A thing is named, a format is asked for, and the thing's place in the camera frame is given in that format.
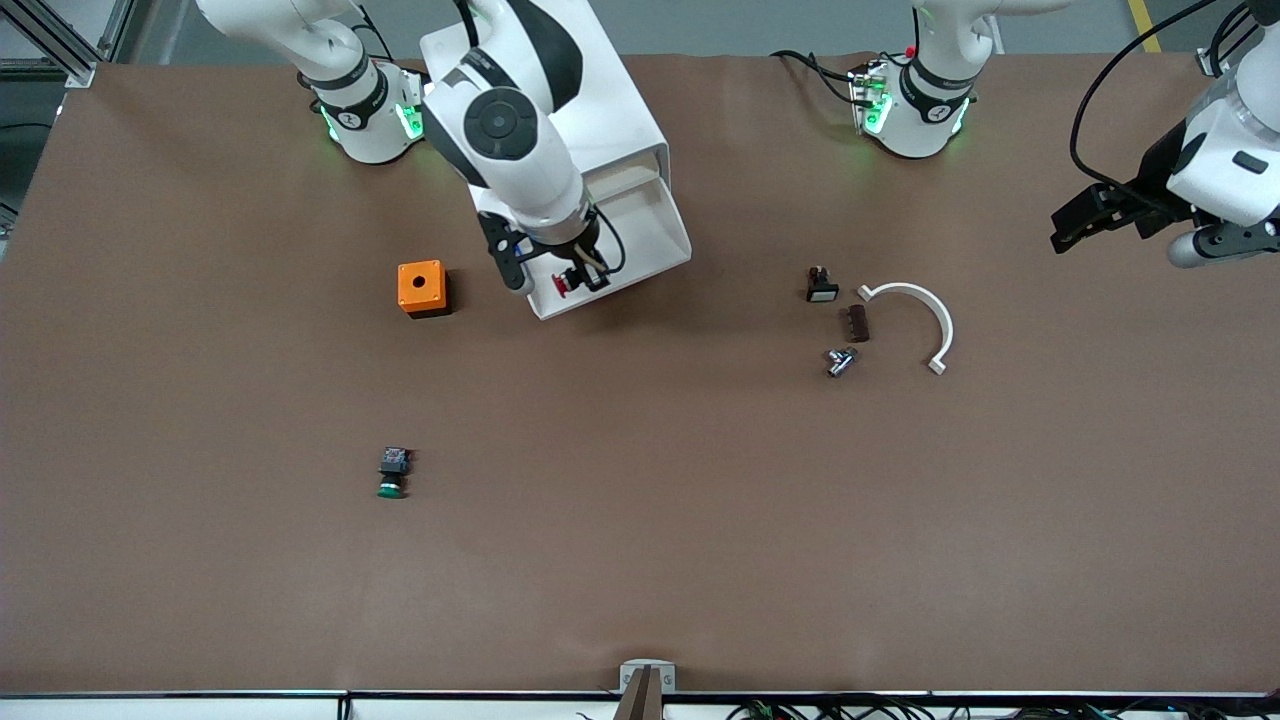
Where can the green push button switch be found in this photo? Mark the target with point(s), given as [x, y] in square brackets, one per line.
[393, 477]

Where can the white table edge rail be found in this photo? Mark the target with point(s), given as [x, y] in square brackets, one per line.
[200, 706]

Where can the silver key switch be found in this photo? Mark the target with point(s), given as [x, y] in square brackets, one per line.
[842, 362]

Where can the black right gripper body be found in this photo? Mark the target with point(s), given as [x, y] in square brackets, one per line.
[572, 253]

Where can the orange button enclosure box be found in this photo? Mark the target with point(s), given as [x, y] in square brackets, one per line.
[420, 285]

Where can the white drawer cabinet shell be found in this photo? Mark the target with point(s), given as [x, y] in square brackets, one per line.
[610, 100]

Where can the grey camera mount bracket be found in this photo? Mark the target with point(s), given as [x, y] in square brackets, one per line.
[647, 680]

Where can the black switch with white face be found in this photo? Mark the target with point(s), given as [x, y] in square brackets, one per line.
[822, 288]

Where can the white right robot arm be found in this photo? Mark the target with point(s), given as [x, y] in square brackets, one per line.
[500, 120]

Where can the aluminium frame profile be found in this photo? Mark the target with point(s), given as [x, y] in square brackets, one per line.
[1212, 62]
[85, 50]

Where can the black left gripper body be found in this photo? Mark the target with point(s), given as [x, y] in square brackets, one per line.
[1158, 160]

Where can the white curved plastic bracket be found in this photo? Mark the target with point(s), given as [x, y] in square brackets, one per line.
[940, 315]

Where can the white plastic drawer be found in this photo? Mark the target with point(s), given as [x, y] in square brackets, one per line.
[650, 240]
[620, 175]

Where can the brown terminal block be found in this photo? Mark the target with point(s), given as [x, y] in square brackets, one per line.
[857, 323]

